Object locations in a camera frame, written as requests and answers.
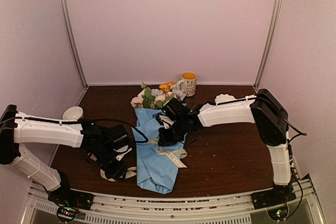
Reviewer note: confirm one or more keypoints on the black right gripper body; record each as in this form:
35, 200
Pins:
175, 136

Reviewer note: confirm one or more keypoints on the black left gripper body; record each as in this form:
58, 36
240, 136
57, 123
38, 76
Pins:
103, 159

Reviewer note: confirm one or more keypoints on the cream printed ribbon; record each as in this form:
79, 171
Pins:
157, 167

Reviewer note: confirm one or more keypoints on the white flower stem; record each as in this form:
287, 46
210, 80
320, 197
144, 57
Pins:
161, 100

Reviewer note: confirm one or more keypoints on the orange flower stem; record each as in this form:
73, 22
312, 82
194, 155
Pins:
166, 87

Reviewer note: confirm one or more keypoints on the blue wrapping paper sheet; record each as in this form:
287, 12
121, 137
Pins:
148, 125

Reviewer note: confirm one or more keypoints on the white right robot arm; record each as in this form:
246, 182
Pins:
261, 109

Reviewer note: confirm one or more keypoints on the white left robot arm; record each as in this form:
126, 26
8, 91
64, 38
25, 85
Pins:
18, 128

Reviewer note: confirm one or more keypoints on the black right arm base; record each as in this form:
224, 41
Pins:
278, 195

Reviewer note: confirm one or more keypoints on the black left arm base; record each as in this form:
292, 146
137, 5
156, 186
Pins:
65, 196

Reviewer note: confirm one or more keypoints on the white mug yellow inside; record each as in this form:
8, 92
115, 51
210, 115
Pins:
187, 84

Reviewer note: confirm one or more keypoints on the white scalloped bowl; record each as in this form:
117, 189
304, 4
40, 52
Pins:
222, 98

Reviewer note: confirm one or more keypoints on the small patterned cup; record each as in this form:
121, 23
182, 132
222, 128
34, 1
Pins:
73, 113

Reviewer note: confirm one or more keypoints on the left circuit board with LEDs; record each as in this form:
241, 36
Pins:
65, 213

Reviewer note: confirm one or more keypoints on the circuit board with leds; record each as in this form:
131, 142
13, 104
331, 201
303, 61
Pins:
277, 214
65, 213

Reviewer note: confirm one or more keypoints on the right circuit board with LEDs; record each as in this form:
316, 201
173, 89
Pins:
277, 214

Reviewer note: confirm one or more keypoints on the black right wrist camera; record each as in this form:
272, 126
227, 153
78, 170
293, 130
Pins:
174, 110

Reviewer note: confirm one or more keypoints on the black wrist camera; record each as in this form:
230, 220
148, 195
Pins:
117, 141
174, 110

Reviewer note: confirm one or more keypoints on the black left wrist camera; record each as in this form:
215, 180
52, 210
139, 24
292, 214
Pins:
117, 141

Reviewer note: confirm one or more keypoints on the aluminium front rail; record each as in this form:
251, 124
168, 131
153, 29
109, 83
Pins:
234, 208

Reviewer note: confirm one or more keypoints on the right aluminium frame post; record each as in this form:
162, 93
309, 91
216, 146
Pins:
276, 10

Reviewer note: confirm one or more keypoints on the aluminium frame post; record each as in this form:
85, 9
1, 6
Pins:
276, 10
72, 43

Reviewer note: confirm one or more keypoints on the left aluminium frame post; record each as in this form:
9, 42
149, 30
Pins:
72, 43

